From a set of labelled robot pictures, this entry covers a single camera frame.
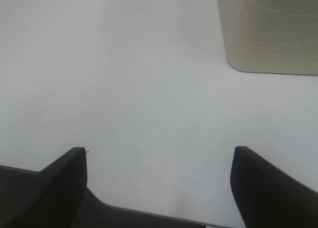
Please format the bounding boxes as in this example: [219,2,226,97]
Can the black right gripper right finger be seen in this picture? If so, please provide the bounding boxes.
[230,146,318,228]

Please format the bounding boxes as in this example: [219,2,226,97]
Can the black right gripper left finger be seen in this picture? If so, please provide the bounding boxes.
[0,147,87,228]

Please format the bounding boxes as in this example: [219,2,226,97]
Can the beige storage box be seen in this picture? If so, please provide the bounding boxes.
[217,0,318,75]

